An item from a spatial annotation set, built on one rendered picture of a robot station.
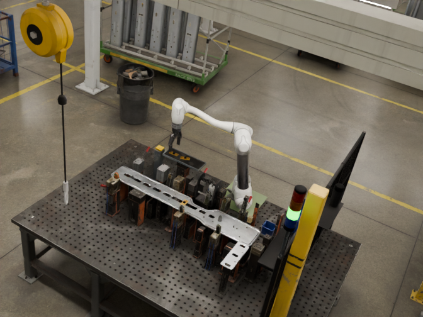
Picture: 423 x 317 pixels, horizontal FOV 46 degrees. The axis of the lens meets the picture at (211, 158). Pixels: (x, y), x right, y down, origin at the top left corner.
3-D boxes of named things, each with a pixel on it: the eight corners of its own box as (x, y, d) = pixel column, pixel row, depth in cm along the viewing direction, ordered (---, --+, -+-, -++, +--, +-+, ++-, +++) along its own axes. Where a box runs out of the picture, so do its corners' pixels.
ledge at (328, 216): (306, 226, 354) (312, 207, 344) (323, 200, 381) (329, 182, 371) (326, 235, 349) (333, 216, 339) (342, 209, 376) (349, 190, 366)
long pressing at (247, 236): (106, 177, 432) (106, 175, 431) (123, 165, 449) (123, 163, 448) (249, 248, 384) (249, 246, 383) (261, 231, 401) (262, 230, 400)
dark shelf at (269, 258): (256, 264, 370) (257, 261, 368) (300, 202, 437) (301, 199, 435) (283, 278, 362) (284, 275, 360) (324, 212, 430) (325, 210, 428)
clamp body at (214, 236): (200, 267, 400) (206, 235, 381) (208, 258, 409) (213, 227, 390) (210, 272, 397) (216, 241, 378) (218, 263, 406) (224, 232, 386)
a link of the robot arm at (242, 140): (251, 197, 466) (253, 213, 448) (233, 198, 466) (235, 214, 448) (251, 126, 421) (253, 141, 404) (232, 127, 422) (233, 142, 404)
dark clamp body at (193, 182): (180, 217, 446) (184, 183, 424) (188, 209, 456) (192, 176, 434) (191, 222, 442) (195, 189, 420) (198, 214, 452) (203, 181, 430)
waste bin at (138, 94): (106, 119, 695) (107, 70, 654) (130, 105, 735) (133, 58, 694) (136, 132, 677) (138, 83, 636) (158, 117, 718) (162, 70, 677)
